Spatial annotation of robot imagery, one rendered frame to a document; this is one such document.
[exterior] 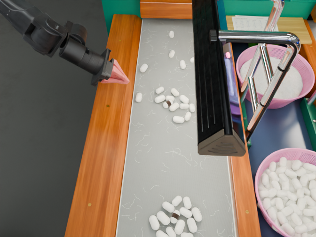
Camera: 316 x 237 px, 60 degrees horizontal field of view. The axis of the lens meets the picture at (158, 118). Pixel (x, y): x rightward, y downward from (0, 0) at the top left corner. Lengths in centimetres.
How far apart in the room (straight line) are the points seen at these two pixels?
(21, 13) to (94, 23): 178
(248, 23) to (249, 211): 74
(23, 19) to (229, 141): 55
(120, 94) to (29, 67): 143
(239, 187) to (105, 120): 43
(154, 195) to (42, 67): 164
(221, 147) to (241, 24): 80
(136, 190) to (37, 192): 98
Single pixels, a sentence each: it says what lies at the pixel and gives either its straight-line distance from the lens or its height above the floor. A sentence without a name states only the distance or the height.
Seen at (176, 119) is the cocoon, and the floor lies 76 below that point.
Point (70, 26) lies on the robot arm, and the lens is 83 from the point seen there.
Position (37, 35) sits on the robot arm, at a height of 103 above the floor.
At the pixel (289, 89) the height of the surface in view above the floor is 73.
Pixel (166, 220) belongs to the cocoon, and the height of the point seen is 76.
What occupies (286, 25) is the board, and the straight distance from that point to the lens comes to 125.
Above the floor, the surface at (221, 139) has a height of 110.
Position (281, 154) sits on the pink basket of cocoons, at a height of 75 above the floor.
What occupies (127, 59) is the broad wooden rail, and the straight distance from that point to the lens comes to 102.
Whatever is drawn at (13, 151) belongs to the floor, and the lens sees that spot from 186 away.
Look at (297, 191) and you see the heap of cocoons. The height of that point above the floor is 74.
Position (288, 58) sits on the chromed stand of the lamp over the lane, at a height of 107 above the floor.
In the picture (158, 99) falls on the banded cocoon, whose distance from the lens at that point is 90.
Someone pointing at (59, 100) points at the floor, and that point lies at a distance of 197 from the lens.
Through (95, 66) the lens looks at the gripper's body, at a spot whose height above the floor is 94.
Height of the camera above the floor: 147
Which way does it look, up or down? 56 degrees down
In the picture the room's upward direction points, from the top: straight up
